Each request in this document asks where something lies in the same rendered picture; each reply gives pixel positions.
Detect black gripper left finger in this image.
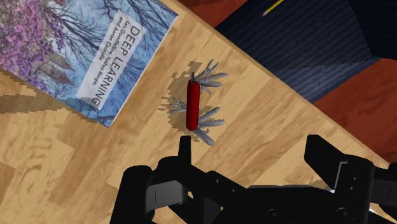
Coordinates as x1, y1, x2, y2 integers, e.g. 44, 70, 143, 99
109, 135, 249, 224

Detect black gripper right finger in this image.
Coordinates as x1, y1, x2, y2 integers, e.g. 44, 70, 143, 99
303, 134, 397, 224

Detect red multi-tool pocket knife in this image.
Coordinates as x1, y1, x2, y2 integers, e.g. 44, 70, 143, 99
169, 58, 229, 146

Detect dark blue striped rug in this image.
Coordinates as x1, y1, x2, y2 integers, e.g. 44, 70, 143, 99
214, 0, 381, 104

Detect blue book with purple trees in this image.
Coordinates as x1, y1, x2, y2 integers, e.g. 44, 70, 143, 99
0, 0, 179, 129

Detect yellow pencil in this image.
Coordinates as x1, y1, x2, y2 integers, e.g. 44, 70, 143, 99
261, 0, 285, 17

